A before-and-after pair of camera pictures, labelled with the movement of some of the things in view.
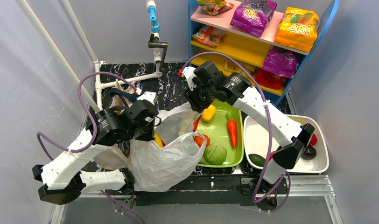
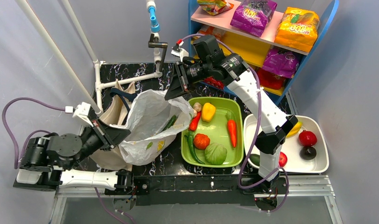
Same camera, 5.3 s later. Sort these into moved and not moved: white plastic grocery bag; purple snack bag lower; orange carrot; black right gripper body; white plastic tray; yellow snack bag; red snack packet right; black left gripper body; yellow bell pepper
Moved: black right gripper body; white plastic grocery bag; black left gripper body
Not moved: yellow bell pepper; yellow snack bag; orange carrot; purple snack bag lower; red snack packet right; white plastic tray
